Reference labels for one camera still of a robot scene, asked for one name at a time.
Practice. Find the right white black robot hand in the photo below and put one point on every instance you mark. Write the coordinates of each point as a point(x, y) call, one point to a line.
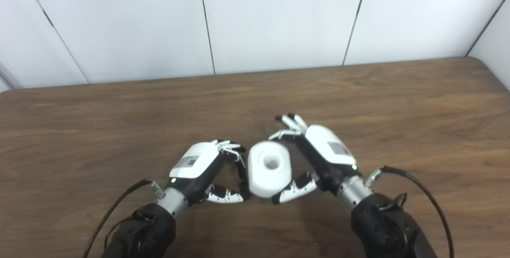
point(330, 152)

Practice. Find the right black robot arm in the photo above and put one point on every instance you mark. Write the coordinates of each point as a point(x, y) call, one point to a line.
point(382, 226)

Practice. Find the round white plastic piece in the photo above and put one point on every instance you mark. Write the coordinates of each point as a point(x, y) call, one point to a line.
point(269, 174)

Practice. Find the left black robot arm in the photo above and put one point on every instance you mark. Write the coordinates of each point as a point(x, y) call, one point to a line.
point(147, 230)

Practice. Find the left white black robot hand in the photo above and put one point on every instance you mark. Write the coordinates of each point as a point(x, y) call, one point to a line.
point(197, 164)

